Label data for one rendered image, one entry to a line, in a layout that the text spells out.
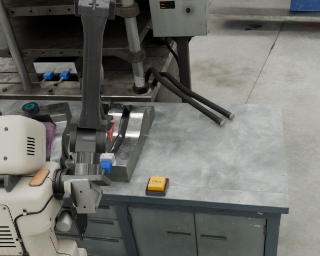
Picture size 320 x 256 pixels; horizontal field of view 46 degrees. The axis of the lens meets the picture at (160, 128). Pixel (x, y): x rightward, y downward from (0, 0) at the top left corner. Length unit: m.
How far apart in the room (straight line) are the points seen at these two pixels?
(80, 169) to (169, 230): 0.80
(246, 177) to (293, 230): 0.95
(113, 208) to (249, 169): 0.61
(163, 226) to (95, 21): 1.03
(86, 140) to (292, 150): 2.15
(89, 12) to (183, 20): 1.17
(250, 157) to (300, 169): 1.22
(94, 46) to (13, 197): 0.42
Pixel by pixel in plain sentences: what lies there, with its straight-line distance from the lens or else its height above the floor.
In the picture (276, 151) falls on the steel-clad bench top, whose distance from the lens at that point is 1.71.
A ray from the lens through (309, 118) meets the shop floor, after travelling 3.39.
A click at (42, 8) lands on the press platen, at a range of 2.28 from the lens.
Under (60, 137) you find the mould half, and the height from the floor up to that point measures 0.90.
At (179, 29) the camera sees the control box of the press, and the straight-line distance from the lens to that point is 2.13.
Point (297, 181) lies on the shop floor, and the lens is 2.77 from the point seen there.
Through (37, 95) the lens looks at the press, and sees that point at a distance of 2.45.
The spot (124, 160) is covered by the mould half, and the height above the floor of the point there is 0.89.
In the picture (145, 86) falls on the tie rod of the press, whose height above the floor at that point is 0.83.
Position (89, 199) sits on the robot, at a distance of 1.03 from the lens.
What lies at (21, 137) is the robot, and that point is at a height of 1.35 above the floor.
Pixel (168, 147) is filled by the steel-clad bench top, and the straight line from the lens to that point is 1.74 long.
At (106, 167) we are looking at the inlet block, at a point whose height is 0.90.
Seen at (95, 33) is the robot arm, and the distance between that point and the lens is 1.00.
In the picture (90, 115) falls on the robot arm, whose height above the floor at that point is 1.32.
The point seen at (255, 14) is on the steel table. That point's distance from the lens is 4.87.
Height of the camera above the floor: 1.87
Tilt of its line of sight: 35 degrees down
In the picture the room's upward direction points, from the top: 8 degrees counter-clockwise
